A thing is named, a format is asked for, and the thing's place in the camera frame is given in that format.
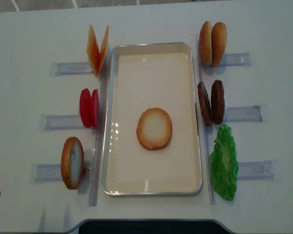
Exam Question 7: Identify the bread slice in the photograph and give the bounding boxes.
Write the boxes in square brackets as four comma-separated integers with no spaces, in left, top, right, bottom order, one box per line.
[136,108,172,150]
[61,136,84,190]

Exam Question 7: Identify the rear brown meat patty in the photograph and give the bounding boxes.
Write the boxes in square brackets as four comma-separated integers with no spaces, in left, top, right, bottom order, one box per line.
[197,81,212,126]

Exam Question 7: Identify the brown meat patty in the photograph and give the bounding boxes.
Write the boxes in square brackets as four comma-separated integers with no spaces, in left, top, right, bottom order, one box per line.
[197,81,212,126]
[211,80,225,125]

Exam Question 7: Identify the green lettuce leaf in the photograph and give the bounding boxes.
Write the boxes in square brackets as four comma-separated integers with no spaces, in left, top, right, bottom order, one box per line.
[210,124,239,201]

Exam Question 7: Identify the front brown meat patty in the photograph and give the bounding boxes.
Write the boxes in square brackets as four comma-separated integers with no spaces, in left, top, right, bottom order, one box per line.
[211,80,225,125]

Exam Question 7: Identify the white metal tray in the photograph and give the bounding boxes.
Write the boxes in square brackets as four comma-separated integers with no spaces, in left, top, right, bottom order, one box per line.
[101,42,202,195]

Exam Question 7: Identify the rear tan bun top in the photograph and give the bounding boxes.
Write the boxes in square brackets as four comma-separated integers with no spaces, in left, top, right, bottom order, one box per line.
[198,21,212,66]

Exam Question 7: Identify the tan bun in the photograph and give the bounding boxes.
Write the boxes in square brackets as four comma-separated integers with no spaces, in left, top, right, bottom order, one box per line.
[198,21,212,66]
[211,22,227,67]

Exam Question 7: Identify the front tan bun top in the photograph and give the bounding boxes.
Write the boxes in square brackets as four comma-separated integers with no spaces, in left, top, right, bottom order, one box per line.
[211,22,227,67]

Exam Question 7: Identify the clear rail near tomato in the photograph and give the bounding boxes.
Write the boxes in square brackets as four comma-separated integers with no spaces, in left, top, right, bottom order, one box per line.
[39,115,84,131]

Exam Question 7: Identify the clear rail near bread slices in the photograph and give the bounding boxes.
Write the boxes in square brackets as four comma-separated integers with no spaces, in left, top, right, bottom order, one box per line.
[29,161,91,183]

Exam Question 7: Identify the long clear left stop rail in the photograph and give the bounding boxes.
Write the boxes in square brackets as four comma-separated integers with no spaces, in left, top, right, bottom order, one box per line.
[89,46,111,207]

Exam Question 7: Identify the long clear stop rail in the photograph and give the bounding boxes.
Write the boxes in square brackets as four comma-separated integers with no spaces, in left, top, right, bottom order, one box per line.
[196,34,215,205]
[89,46,111,207]

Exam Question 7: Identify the clear rail near cheese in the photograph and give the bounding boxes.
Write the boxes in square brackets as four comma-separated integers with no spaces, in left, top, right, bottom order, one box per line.
[50,62,94,76]

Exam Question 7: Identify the long clear right stop rail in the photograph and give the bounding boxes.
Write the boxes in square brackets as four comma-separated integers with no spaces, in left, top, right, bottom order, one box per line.
[196,34,215,205]

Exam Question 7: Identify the clear rail near buns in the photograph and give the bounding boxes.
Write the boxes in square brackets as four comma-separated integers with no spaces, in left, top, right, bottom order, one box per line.
[220,51,255,67]

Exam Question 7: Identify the clear rail near patties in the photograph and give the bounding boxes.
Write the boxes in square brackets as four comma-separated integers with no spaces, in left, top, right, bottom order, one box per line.
[223,99,269,123]

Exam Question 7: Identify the clear rail near lettuce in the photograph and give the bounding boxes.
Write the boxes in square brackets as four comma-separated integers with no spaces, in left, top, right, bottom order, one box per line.
[237,159,281,180]

